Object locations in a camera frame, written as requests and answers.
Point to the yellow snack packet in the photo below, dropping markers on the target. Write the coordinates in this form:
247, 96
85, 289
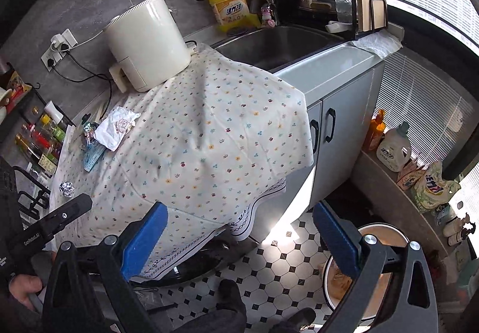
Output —
17, 81

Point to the white laundry detergent bottle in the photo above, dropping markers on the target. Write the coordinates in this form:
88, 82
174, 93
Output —
394, 147

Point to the person's left hand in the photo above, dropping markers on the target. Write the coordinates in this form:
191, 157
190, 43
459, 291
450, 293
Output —
22, 290

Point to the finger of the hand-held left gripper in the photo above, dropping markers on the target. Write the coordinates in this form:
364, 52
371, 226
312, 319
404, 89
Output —
73, 207

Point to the small gold-capped bottle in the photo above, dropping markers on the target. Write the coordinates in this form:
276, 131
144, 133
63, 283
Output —
35, 108

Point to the grey stone ledge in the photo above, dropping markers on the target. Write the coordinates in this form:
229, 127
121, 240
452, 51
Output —
378, 183

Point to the black fuzzy slipper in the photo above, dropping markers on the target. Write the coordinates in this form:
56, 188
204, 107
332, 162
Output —
230, 295
295, 318

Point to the small clear soap bottle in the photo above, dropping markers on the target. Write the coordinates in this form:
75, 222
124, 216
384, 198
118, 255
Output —
270, 1

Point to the white window blind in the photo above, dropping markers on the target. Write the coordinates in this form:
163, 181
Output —
411, 101

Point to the light blue packet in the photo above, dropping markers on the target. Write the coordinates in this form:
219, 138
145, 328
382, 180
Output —
93, 159

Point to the white wrapper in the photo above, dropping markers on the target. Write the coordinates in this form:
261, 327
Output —
116, 127

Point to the cream air fryer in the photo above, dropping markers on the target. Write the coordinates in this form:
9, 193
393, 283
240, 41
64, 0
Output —
149, 44

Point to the white pump bottle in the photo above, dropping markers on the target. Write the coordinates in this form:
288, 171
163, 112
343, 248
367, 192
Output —
456, 233

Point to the silver foil ball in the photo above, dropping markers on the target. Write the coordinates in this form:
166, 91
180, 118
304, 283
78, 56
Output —
67, 189

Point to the person's left forearm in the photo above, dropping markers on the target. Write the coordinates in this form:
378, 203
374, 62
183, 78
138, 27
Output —
9, 321

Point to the steel sink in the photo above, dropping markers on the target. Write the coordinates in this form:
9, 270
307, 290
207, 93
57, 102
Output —
277, 44

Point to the black spice rack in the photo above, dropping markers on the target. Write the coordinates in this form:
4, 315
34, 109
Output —
28, 104

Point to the shiny foil wrapper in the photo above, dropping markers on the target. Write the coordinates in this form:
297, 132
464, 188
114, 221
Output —
89, 131

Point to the small pink bottle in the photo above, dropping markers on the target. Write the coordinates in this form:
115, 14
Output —
267, 16

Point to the red sauce bottle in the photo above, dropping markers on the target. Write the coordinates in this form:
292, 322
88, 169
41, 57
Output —
39, 137

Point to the grey kitchen cabinet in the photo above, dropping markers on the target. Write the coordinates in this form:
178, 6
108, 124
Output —
348, 93

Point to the white round bin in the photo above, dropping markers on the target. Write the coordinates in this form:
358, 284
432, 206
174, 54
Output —
385, 228

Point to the white-capped bottle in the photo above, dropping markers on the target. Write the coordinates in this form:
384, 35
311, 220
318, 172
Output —
52, 110

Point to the white double wall socket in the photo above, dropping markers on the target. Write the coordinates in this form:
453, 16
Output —
65, 39

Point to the washing powder bag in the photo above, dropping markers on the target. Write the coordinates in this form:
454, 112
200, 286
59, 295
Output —
434, 187

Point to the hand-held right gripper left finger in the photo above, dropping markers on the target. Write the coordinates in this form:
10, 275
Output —
148, 243

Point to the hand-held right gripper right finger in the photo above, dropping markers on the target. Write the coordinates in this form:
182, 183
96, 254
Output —
336, 243

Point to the yellow dish soap bottle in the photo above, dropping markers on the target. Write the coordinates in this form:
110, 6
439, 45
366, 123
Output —
230, 5

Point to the floral white tablecloth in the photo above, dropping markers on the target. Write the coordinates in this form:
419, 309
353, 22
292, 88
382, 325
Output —
209, 131

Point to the amber oil bottle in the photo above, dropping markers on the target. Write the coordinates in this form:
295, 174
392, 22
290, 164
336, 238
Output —
28, 147

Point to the yellow-capped green label bottle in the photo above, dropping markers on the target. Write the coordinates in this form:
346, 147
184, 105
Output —
46, 120

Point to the orange bottle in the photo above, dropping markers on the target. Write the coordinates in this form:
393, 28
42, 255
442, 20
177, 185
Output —
376, 129

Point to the white single wall socket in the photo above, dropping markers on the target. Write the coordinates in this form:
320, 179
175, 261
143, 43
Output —
50, 59

